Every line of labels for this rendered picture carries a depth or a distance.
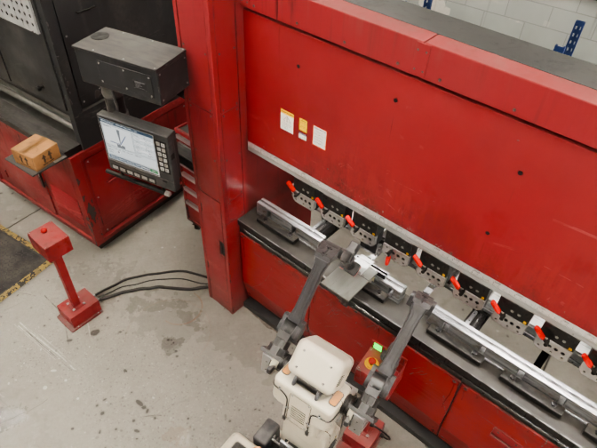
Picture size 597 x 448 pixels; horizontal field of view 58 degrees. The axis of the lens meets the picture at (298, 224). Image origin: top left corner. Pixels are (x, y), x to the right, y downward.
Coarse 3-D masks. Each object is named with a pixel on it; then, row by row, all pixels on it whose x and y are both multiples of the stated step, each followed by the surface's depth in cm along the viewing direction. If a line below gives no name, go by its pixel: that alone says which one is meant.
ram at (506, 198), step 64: (256, 64) 261; (320, 64) 234; (384, 64) 213; (256, 128) 287; (384, 128) 228; (448, 128) 207; (512, 128) 189; (384, 192) 248; (448, 192) 223; (512, 192) 202; (576, 192) 185; (512, 256) 218; (576, 256) 198; (576, 320) 213
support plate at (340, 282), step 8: (336, 272) 284; (344, 272) 284; (368, 272) 285; (376, 272) 285; (328, 280) 279; (336, 280) 280; (344, 280) 280; (352, 280) 280; (360, 280) 280; (328, 288) 277; (336, 288) 276; (344, 288) 276; (352, 288) 276; (360, 288) 276; (344, 296) 272; (352, 296) 272
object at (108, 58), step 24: (96, 48) 255; (120, 48) 256; (144, 48) 257; (168, 48) 258; (96, 72) 262; (120, 72) 254; (144, 72) 247; (168, 72) 252; (120, 96) 285; (144, 96) 257; (168, 96) 258
